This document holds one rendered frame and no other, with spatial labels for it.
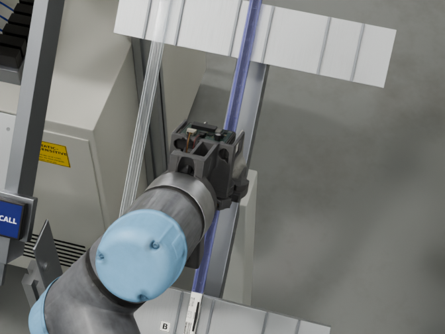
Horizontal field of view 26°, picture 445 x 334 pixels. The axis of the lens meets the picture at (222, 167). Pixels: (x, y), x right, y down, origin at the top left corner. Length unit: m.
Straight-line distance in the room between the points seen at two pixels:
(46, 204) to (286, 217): 0.63
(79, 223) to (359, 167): 0.76
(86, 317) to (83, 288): 0.03
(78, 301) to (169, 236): 0.12
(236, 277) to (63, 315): 0.53
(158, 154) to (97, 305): 1.05
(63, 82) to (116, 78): 0.09
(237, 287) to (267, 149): 0.91
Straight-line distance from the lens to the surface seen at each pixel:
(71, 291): 0.93
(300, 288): 2.13
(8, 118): 1.33
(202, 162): 0.98
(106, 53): 1.70
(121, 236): 0.86
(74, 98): 1.64
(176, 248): 0.87
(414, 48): 2.58
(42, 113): 1.35
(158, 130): 1.88
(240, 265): 1.39
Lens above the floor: 1.87
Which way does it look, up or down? 55 degrees down
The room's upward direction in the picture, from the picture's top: straight up
